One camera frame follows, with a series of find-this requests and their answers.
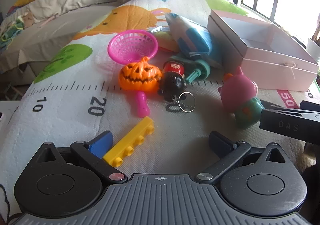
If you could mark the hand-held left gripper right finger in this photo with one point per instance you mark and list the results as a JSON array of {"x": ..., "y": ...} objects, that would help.
[{"x": 220, "y": 143}]

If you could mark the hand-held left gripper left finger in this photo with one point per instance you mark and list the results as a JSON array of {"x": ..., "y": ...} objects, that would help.
[{"x": 101, "y": 143}]

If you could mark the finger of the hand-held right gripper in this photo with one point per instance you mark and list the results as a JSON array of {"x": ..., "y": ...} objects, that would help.
[
  {"x": 310, "y": 107},
  {"x": 280, "y": 123}
]

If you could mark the yellow building block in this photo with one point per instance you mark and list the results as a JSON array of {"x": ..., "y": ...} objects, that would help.
[{"x": 132, "y": 140}]

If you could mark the pink cardboard box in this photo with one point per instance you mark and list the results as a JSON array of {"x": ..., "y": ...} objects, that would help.
[{"x": 275, "y": 70}]

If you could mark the pink pig toy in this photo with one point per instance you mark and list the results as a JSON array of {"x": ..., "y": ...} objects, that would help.
[{"x": 237, "y": 87}]

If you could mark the teal plastic toy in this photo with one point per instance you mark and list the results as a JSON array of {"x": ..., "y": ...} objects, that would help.
[{"x": 200, "y": 71}]

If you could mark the orange pumpkin toy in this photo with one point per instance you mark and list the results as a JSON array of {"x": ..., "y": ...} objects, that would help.
[{"x": 140, "y": 75}]

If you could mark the pink toy strainer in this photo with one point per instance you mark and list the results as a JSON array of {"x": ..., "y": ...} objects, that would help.
[{"x": 130, "y": 45}]

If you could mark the blue white tissue packet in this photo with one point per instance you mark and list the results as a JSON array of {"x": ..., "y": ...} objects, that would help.
[{"x": 192, "y": 37}]

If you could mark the printed play mat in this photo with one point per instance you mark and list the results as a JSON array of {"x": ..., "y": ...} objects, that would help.
[{"x": 75, "y": 120}]

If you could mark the green knitted item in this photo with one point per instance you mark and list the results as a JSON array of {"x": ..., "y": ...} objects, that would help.
[{"x": 11, "y": 35}]

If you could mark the small brown plush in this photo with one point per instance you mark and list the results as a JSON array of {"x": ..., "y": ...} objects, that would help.
[{"x": 27, "y": 20}]

